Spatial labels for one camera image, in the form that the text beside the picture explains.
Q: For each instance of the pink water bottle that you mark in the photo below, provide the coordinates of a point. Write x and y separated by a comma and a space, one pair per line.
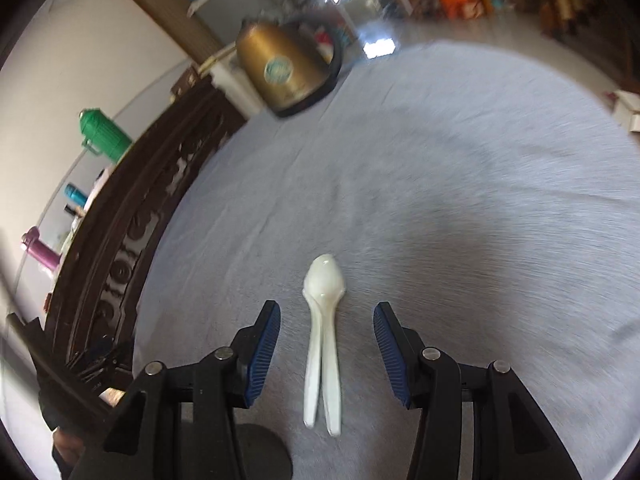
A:
42, 252

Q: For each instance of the dark carved wooden sideboard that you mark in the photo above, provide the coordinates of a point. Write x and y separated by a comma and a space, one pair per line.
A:
125, 220

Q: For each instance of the large orange box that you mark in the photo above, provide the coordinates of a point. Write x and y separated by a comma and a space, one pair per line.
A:
460, 2

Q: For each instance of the white chest freezer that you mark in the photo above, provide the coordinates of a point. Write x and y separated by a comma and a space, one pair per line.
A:
235, 90

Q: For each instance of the blue water bottle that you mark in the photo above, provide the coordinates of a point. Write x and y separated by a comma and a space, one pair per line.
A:
76, 194

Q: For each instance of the wooden chair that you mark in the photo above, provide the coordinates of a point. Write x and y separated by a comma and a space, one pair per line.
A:
184, 82

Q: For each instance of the brown wooden door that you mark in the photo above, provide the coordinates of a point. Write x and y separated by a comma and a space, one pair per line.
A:
165, 5

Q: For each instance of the grey tablecloth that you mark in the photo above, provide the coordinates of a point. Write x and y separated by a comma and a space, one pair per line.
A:
450, 210

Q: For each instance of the perforated steel utensil holder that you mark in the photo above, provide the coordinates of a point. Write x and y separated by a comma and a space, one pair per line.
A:
265, 452

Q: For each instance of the person's left hand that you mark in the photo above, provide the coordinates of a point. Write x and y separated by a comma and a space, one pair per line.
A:
67, 449

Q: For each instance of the green thermos flask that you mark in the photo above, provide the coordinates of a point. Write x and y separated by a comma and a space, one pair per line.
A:
105, 135

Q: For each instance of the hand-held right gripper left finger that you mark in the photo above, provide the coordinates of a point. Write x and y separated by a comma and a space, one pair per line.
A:
262, 355

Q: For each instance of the grey refrigerator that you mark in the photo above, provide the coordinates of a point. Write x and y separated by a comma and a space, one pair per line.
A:
220, 25

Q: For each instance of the dark glass bottle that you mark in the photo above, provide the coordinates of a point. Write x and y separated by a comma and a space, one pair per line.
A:
74, 210

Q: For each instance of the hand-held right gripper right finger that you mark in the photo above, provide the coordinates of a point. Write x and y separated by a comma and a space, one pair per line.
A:
387, 355

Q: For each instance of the gold electric kettle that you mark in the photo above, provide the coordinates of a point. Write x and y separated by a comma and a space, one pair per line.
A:
280, 70

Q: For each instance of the small white stool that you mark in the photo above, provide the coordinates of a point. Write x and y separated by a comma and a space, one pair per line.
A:
629, 110

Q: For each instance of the white plastic spoon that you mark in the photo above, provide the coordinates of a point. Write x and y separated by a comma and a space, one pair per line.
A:
332, 400
324, 280

